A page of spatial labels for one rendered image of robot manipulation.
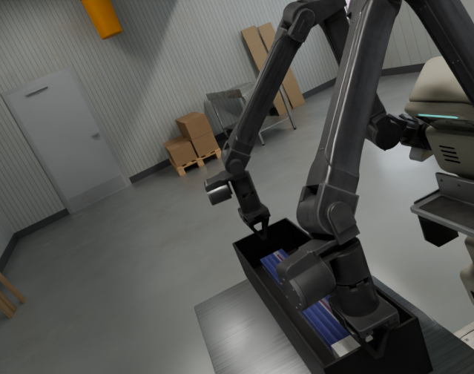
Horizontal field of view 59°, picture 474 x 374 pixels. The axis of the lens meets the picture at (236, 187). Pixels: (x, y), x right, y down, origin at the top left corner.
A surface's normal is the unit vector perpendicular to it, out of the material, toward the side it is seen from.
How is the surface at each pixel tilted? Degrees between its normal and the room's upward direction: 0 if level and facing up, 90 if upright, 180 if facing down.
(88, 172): 90
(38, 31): 90
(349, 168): 70
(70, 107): 90
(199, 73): 90
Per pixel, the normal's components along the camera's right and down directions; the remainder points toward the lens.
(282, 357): -0.38, -0.88
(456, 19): 0.26, -0.02
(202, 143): 0.31, 0.18
